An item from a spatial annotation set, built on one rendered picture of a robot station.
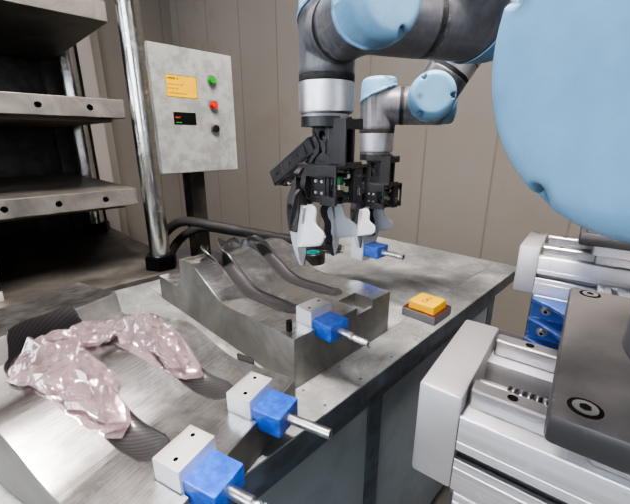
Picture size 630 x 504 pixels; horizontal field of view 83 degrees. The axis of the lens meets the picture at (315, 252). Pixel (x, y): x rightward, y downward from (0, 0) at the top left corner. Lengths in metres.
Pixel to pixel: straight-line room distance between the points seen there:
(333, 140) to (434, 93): 0.22
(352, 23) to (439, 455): 0.39
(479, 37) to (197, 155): 1.08
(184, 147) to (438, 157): 1.53
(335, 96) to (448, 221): 1.94
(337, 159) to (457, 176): 1.88
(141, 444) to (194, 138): 1.08
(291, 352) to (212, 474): 0.23
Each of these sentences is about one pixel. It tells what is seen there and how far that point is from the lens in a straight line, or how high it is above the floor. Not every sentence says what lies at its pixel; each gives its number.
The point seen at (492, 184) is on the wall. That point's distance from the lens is 2.30.
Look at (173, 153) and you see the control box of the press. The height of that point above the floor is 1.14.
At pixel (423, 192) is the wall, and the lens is 2.41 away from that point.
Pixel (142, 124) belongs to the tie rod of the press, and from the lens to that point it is 1.18.
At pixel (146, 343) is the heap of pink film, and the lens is 0.57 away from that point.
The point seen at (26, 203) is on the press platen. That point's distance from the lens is 1.19.
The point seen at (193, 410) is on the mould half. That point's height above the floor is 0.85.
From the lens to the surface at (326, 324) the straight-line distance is 0.57.
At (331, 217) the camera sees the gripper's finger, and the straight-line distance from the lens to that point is 0.57.
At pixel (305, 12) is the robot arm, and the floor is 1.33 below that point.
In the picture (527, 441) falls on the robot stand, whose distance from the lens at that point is 0.32.
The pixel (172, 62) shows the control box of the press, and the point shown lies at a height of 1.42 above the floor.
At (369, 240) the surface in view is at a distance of 0.87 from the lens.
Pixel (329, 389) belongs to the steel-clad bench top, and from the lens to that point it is 0.61.
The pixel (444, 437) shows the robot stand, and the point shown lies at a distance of 0.34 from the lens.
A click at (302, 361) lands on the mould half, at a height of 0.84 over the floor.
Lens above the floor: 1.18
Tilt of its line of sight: 17 degrees down
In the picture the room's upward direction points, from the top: straight up
